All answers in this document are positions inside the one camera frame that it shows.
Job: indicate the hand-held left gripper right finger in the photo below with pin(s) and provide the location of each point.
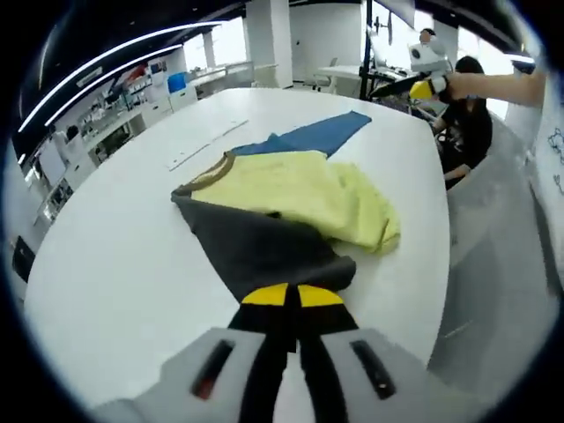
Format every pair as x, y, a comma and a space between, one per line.
326, 343

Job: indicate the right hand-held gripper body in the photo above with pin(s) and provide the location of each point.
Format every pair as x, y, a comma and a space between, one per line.
427, 55

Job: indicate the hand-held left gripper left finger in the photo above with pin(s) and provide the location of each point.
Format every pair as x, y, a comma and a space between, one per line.
264, 335

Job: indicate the yellow blue grey garment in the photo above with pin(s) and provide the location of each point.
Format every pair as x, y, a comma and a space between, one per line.
273, 189

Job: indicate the person's right hand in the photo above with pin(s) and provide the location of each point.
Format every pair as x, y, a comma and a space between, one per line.
460, 87

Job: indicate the black stand pole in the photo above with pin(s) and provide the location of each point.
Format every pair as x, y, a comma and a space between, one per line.
367, 48

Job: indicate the white desk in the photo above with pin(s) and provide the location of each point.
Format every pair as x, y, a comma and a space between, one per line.
348, 70

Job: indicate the white square pillar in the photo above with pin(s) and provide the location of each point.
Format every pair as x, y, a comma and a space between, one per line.
269, 44

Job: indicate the person's white printed shirt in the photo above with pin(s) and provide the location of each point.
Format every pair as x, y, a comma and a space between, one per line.
551, 167

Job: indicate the blue bin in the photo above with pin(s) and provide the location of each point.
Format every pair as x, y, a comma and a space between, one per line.
177, 83

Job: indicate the black box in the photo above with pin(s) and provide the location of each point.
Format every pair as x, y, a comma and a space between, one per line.
23, 260

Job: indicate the white storage cabinets row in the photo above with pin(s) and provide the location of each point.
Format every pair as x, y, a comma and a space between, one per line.
132, 119

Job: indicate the long ceiling light strip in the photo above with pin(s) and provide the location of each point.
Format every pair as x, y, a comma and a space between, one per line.
114, 72
110, 57

